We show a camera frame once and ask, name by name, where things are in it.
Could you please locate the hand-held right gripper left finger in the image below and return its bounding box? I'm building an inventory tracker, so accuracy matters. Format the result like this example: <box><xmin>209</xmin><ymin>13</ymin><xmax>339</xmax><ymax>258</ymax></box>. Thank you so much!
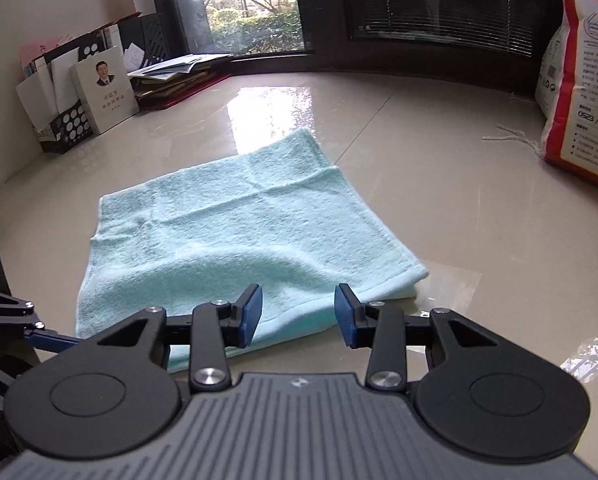
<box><xmin>74</xmin><ymin>283</ymin><xmax>264</xmax><ymax>395</ymax></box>

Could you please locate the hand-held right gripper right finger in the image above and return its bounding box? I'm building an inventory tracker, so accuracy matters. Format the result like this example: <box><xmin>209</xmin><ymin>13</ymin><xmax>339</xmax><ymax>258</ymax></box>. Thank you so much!
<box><xmin>334</xmin><ymin>283</ymin><xmax>525</xmax><ymax>395</ymax></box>

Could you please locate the light blue towel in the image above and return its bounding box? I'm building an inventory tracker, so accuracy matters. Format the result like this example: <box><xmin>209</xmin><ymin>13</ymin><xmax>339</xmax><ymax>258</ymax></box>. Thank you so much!
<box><xmin>74</xmin><ymin>127</ymin><xmax>430</xmax><ymax>373</ymax></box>

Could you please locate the black perforated file holder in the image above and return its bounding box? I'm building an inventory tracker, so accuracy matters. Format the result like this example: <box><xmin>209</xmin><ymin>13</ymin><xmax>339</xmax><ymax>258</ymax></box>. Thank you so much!
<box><xmin>29</xmin><ymin>25</ymin><xmax>110</xmax><ymax>155</ymax></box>

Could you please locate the red folder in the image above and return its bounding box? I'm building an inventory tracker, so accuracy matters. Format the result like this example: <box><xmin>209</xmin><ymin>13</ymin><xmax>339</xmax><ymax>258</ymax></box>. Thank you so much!
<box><xmin>134</xmin><ymin>72</ymin><xmax>232</xmax><ymax>111</ymax></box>

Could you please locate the white envelope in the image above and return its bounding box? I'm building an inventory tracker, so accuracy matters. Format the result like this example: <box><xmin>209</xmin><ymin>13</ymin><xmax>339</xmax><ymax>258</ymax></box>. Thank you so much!
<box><xmin>15</xmin><ymin>67</ymin><xmax>58</xmax><ymax>131</ymax></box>

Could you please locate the stack of papers and booklets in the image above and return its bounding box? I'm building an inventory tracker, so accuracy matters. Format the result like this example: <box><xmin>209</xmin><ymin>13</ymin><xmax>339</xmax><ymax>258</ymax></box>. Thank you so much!
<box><xmin>126</xmin><ymin>52</ymin><xmax>235</xmax><ymax>98</ymax></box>

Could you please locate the white book with portrait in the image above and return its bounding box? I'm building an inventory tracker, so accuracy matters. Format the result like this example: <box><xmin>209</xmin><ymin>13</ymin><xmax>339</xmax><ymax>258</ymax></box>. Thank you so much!
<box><xmin>69</xmin><ymin>45</ymin><xmax>140</xmax><ymax>136</ymax></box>

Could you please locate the pink folder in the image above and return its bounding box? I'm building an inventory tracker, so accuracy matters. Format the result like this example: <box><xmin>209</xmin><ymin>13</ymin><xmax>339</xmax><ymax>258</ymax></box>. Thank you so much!
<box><xmin>18</xmin><ymin>35</ymin><xmax>72</xmax><ymax>83</ymax></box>

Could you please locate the window blind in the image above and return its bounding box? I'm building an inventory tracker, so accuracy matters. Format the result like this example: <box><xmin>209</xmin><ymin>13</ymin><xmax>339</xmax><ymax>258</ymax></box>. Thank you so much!
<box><xmin>341</xmin><ymin>0</ymin><xmax>550</xmax><ymax>53</ymax></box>

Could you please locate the red and white rice bag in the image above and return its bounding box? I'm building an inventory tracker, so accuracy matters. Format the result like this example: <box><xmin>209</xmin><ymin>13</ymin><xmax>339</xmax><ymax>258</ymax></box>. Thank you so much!
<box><xmin>534</xmin><ymin>0</ymin><xmax>598</xmax><ymax>196</ymax></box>

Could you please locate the white string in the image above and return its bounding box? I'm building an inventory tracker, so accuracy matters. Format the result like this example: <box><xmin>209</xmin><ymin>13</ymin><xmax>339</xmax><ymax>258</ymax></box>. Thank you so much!
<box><xmin>482</xmin><ymin>124</ymin><xmax>545</xmax><ymax>156</ymax></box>

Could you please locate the dark window frame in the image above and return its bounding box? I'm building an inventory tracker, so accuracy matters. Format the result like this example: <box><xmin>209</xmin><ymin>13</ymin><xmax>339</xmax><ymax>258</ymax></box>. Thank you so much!
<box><xmin>154</xmin><ymin>0</ymin><xmax>565</xmax><ymax>93</ymax></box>

